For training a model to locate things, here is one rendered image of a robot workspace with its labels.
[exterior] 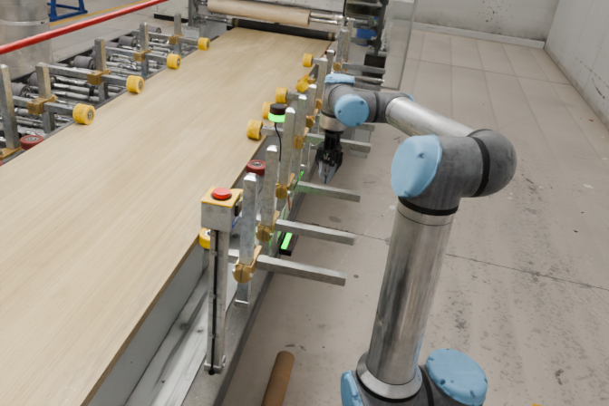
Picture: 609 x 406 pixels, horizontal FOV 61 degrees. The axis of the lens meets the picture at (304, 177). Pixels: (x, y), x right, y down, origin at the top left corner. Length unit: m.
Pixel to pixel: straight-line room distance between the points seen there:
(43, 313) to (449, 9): 9.59
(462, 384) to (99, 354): 0.81
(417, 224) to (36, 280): 0.96
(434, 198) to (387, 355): 0.39
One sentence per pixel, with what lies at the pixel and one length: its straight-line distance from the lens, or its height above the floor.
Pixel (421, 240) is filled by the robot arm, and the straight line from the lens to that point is 1.02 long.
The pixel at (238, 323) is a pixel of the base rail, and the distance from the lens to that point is 1.60.
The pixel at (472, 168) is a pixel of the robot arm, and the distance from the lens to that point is 0.98.
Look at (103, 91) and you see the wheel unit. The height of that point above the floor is 0.87.
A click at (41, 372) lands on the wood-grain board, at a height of 0.90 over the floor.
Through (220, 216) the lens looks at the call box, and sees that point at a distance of 1.14.
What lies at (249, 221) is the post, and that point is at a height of 1.01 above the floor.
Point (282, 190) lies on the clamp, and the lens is 1.94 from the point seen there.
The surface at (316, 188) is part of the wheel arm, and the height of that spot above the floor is 0.86.
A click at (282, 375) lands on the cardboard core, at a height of 0.08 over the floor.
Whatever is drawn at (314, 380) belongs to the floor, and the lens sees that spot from 2.42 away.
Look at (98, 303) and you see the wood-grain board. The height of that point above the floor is 0.90.
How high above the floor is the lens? 1.80
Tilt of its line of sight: 27 degrees down
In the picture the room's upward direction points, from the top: 7 degrees clockwise
